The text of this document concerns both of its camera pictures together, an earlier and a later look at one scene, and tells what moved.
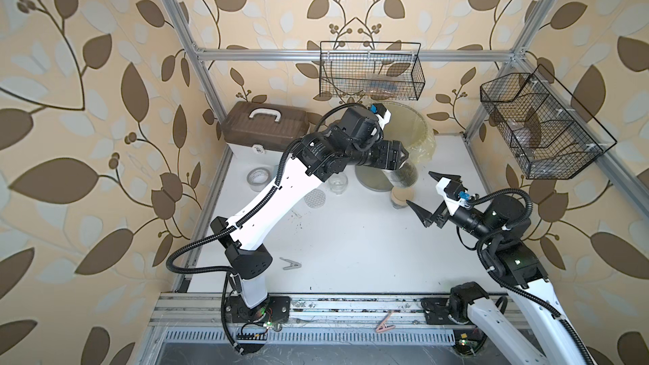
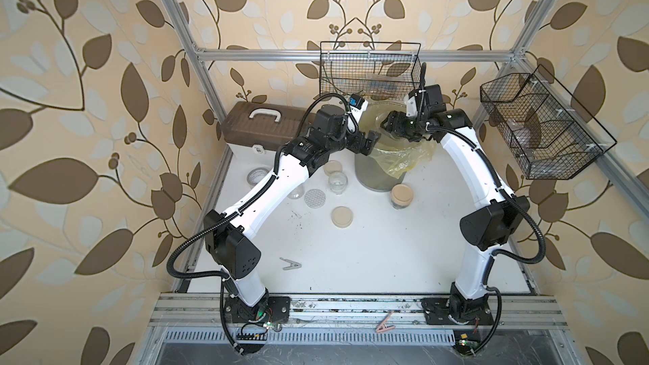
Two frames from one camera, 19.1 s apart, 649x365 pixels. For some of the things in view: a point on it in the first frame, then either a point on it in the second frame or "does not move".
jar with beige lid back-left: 337,183 does not move
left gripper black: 392,160 -> 366,143
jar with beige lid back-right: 400,195 does not move
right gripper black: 443,215 -> 396,122
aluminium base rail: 307,311 does not move
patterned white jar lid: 314,198 does not move
